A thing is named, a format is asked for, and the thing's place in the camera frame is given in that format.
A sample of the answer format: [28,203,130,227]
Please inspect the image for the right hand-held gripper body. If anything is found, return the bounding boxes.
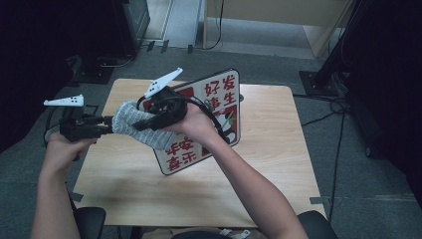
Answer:
[144,67,189,130]

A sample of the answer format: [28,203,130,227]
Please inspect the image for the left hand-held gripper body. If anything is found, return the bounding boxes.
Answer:
[43,94,102,142]

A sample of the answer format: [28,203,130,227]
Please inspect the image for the grey fluffy cloth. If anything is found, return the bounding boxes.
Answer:
[111,99,179,151]

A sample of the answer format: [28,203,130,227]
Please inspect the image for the panda picture board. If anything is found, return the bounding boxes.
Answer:
[137,68,242,176]

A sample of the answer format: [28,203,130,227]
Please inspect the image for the person's left hand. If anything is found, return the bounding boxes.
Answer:
[41,131,100,177]

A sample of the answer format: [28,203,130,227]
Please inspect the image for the person's right hand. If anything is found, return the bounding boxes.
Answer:
[162,103,220,149]

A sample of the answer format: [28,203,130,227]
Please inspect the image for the dark curtain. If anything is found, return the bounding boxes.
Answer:
[344,0,422,208]
[0,0,76,154]

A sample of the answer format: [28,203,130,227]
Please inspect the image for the black computer case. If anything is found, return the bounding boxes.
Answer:
[110,0,152,57]

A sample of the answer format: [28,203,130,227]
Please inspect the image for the person's lap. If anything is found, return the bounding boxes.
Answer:
[142,227,263,239]

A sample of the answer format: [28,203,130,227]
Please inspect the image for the black metal stand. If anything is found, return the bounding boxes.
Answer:
[299,0,366,98]

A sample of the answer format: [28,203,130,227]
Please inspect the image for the light wooden cabinet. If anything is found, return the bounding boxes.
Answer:
[202,0,353,59]

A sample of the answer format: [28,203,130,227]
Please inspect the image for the left hand-held gripper cable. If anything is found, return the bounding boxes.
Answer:
[43,106,68,147]

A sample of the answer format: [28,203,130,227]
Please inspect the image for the hand-held gripper cable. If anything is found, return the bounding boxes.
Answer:
[137,95,232,144]
[43,106,68,147]

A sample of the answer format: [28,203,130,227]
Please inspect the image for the right hand-held gripper cable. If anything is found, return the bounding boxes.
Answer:
[137,95,232,144]

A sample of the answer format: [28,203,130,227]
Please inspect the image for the black hanging cable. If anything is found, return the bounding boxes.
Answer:
[202,0,225,52]

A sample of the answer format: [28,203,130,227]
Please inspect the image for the black floor cable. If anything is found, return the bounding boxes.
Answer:
[293,94,350,227]

